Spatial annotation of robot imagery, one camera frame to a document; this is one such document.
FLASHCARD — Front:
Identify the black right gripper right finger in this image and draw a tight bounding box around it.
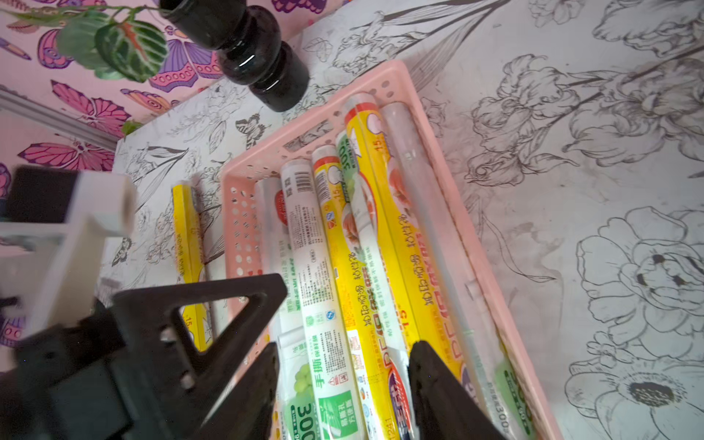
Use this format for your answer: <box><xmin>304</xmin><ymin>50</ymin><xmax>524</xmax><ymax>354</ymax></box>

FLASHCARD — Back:
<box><xmin>408</xmin><ymin>341</ymin><xmax>504</xmax><ymax>440</ymax></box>

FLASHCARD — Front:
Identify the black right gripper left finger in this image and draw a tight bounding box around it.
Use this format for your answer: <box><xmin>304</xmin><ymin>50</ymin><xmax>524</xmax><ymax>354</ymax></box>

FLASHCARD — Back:
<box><xmin>192</xmin><ymin>342</ymin><xmax>280</xmax><ymax>440</ymax></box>

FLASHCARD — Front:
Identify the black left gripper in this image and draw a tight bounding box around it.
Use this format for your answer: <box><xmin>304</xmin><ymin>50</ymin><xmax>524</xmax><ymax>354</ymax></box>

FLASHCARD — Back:
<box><xmin>1</xmin><ymin>274</ymin><xmax>287</xmax><ymax>439</ymax></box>

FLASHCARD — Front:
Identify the white green 300 wrap roll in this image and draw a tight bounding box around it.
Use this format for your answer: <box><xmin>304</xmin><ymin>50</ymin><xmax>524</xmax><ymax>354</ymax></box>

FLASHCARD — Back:
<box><xmin>277</xmin><ymin>327</ymin><xmax>321</xmax><ymax>439</ymax></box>

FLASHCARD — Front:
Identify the yellow red wrap roll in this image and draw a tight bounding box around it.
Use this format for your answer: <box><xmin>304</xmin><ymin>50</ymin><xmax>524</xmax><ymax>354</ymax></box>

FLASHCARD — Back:
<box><xmin>335</xmin><ymin>132</ymin><xmax>414</xmax><ymax>439</ymax></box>

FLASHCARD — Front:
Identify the yellow wrap roll front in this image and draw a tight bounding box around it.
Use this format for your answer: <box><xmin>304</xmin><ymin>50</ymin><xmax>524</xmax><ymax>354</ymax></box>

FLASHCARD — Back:
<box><xmin>343</xmin><ymin>93</ymin><xmax>471</xmax><ymax>391</ymax></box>

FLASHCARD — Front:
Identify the clear white wrap roll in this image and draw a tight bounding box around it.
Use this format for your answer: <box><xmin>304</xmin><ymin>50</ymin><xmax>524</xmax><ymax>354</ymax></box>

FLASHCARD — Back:
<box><xmin>280</xmin><ymin>159</ymin><xmax>367</xmax><ymax>439</ymax></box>

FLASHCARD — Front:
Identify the long yellow wrap roll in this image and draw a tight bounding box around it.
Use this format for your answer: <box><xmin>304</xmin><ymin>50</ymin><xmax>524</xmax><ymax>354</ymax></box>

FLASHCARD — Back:
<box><xmin>172</xmin><ymin>181</ymin><xmax>214</xmax><ymax>353</ymax></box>

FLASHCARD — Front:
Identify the pink perforated plastic basket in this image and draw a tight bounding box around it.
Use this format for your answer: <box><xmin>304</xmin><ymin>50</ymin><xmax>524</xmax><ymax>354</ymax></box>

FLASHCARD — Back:
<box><xmin>221</xmin><ymin>60</ymin><xmax>561</xmax><ymax>439</ymax></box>

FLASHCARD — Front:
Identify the potted green plant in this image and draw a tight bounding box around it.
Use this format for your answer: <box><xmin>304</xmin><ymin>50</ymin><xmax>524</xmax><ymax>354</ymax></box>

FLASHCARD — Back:
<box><xmin>2</xmin><ymin>1</ymin><xmax>310</xmax><ymax>113</ymax></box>

